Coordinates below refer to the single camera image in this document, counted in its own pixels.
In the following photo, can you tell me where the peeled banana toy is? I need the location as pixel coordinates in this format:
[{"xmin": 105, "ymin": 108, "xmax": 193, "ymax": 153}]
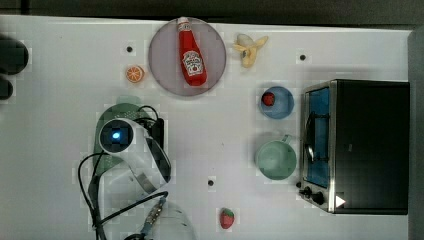
[{"xmin": 233, "ymin": 34, "xmax": 268, "ymax": 68}]

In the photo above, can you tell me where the red strawberry toy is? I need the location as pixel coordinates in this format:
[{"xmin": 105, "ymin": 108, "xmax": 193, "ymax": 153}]
[{"xmin": 219, "ymin": 208, "xmax": 235, "ymax": 229}]

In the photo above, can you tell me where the blue bowl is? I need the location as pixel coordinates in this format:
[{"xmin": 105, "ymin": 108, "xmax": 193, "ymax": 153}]
[{"xmin": 258, "ymin": 86, "xmax": 294, "ymax": 119}]

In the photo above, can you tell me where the red ketchup bottle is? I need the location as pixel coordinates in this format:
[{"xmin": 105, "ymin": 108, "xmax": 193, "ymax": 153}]
[{"xmin": 177, "ymin": 17, "xmax": 207, "ymax": 87}]

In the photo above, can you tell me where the green mug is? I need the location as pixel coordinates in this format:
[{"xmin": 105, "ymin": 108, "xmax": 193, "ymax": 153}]
[{"xmin": 255, "ymin": 135, "xmax": 297, "ymax": 180}]

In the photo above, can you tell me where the black object at left edge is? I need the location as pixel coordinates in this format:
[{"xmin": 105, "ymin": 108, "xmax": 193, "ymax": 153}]
[{"xmin": 0, "ymin": 34, "xmax": 29, "ymax": 100}]

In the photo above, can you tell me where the grey round plate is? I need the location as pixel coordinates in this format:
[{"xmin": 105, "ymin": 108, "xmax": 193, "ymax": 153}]
[{"xmin": 148, "ymin": 17, "xmax": 226, "ymax": 96}]

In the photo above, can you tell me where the black toaster oven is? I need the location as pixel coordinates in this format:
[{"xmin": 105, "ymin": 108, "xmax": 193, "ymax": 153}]
[{"xmin": 297, "ymin": 79, "xmax": 410, "ymax": 215}]

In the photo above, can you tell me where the orange slice toy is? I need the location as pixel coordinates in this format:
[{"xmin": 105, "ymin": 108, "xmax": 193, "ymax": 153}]
[{"xmin": 125, "ymin": 65, "xmax": 145, "ymax": 83}]

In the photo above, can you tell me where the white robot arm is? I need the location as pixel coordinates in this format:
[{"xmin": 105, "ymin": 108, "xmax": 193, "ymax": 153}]
[{"xmin": 96, "ymin": 118, "xmax": 196, "ymax": 240}]

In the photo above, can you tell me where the small red fruit toy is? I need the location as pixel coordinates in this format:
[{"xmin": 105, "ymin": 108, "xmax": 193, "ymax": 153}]
[{"xmin": 261, "ymin": 92, "xmax": 275, "ymax": 107}]

